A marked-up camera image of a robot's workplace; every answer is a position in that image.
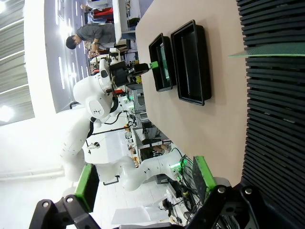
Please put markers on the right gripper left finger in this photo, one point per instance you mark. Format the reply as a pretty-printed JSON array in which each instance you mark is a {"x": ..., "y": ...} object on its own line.
[{"x": 83, "y": 186}]

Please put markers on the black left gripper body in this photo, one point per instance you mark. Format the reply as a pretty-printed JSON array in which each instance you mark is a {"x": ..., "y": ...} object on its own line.
[{"x": 121, "y": 74}]

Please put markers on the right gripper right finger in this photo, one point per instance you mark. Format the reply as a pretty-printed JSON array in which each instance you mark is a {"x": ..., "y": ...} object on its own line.
[{"x": 207, "y": 176}]

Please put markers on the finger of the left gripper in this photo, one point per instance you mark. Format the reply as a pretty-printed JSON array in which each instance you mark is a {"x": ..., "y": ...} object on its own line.
[{"x": 153, "y": 65}]

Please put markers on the black ESD tray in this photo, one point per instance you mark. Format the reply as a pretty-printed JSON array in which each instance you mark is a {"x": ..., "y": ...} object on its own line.
[
  {"x": 190, "y": 71},
  {"x": 155, "y": 53}
]

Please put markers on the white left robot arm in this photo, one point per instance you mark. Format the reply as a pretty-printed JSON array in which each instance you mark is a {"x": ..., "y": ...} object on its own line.
[{"x": 95, "y": 107}]

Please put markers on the person in grey shirt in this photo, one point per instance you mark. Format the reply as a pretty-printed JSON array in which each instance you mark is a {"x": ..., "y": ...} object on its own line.
[{"x": 95, "y": 34}]

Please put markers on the black slotted board rack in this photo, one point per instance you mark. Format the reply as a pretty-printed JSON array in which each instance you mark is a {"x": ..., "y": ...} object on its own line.
[{"x": 274, "y": 119}]

